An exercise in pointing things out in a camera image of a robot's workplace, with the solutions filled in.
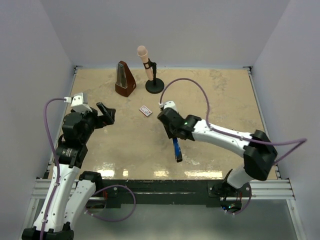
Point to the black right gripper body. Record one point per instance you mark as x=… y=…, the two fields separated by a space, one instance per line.
x=171 y=132

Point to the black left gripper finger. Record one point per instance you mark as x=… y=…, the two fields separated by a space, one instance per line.
x=105 y=117
x=112 y=113

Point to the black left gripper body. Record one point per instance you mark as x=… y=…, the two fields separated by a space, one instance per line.
x=92 y=121

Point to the blue and black stapler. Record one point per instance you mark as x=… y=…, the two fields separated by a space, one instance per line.
x=177 y=150

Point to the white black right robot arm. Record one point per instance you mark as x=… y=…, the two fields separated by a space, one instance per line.
x=255 y=149

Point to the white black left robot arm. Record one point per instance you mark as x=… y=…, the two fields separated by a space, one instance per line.
x=62 y=207

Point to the brown wooden metronome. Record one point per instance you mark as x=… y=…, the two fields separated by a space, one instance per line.
x=125 y=82

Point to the black microphone stand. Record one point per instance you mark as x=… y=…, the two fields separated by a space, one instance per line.
x=156 y=85

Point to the beige microphone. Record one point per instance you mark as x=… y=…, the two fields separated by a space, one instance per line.
x=142 y=52

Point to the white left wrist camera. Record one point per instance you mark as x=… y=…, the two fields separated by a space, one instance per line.
x=78 y=102

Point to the aluminium frame rail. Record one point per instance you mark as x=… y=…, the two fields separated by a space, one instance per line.
x=261 y=190

